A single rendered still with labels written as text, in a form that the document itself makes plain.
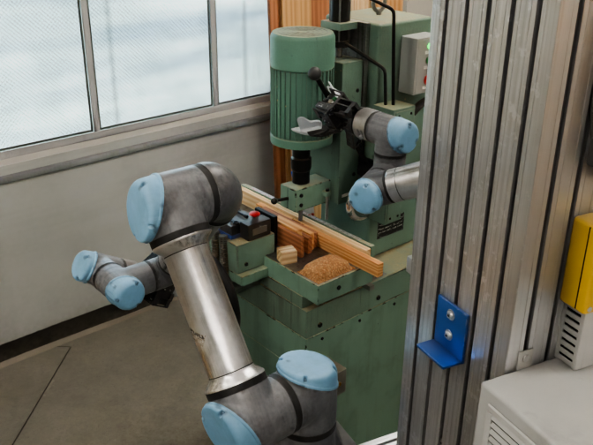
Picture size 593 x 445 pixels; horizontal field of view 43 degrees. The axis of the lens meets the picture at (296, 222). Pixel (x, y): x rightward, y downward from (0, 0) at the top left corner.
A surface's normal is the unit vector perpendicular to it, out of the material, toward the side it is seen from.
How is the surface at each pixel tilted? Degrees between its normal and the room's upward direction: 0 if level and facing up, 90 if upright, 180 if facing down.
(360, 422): 90
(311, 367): 7
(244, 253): 90
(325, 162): 90
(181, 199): 55
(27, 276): 90
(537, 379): 0
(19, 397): 0
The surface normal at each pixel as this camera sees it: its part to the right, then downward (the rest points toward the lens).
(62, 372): 0.01, -0.91
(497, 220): -0.90, 0.18
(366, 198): -0.41, 0.37
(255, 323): -0.76, 0.26
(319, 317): 0.65, 0.33
